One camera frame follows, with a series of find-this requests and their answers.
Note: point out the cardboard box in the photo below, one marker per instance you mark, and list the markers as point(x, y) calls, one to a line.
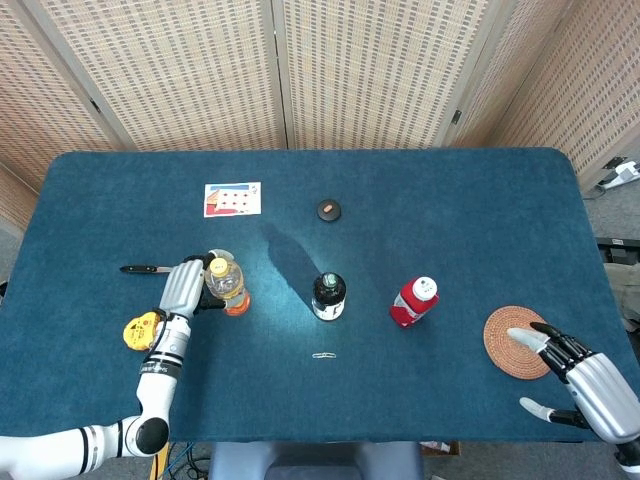
point(440, 447)

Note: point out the woven folding screen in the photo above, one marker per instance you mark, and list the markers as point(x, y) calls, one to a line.
point(175, 75)

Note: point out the yellow tape measure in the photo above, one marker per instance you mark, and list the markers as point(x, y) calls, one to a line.
point(137, 332)

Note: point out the black equipment frame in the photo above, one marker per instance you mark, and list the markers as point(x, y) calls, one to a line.
point(620, 249)

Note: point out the white power strip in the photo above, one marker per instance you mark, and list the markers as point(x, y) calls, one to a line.
point(622, 175)

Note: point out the yellow-capped iced tea bottle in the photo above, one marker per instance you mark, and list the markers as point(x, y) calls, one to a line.
point(227, 285)

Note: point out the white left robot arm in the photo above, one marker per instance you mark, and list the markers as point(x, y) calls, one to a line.
point(155, 380)

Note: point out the playing card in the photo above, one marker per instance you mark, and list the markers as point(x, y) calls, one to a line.
point(232, 200)

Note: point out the round woven coaster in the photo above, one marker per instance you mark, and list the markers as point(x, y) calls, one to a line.
point(505, 350)

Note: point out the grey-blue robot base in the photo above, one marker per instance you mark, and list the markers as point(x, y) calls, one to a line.
point(315, 462)

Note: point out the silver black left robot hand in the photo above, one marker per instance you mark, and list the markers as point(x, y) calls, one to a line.
point(182, 290)

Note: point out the dark tea bottle green cap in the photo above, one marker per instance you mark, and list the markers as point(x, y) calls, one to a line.
point(328, 300)

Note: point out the black disc orange centre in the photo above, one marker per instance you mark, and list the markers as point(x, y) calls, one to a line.
point(328, 210)

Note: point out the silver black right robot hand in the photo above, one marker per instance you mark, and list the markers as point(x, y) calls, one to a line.
point(595, 385)

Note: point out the blue felt table cover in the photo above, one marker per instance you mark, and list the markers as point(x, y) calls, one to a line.
point(400, 400)

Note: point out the red juice bottle white cap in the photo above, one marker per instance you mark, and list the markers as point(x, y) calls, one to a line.
point(412, 305)

